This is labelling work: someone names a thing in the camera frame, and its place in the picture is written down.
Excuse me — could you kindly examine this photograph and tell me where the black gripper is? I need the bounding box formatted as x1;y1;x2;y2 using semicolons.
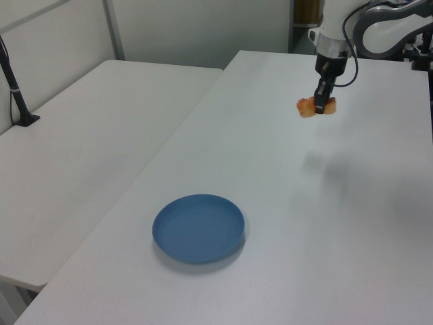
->
314;53;348;114

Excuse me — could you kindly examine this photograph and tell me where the orange bread roll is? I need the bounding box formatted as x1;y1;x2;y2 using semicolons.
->
296;95;338;118

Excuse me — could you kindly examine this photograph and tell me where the white side table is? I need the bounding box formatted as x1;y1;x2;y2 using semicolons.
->
0;59;225;293

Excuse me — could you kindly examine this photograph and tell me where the black pole stand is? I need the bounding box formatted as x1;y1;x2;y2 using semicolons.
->
0;35;41;127

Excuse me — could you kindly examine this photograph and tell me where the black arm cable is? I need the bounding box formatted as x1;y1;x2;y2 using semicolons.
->
333;0;377;87

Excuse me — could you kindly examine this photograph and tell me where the brown cardboard box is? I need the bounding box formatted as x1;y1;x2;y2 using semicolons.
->
293;0;322;26

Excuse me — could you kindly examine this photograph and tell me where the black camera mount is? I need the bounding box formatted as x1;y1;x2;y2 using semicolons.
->
401;29;433;72

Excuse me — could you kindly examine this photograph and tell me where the blue round plate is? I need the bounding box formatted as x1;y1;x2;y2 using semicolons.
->
152;193;246;265

